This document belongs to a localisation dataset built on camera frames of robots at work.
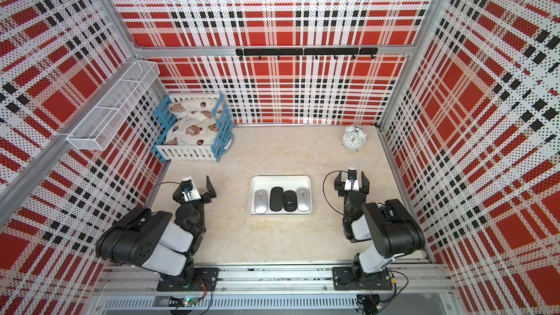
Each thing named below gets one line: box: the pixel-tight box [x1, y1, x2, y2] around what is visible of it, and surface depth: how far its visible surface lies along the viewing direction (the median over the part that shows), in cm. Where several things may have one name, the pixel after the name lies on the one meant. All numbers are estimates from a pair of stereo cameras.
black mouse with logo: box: [282, 189, 298, 213], surface depth 92 cm
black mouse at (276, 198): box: [269, 186, 284, 212], surface depth 94 cm
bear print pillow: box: [168, 98, 220, 119], surface depth 111 cm
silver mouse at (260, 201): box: [253, 188, 268, 215], surface depth 93 cm
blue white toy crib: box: [152, 93, 233, 163], surface depth 110 cm
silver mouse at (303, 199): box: [296, 186, 311, 213], surface depth 94 cm
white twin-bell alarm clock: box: [341, 124, 367, 153], surface depth 107 cm
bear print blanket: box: [164, 114, 220, 146], surface depth 110 cm
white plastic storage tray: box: [247, 175, 313, 216], surface depth 95 cm
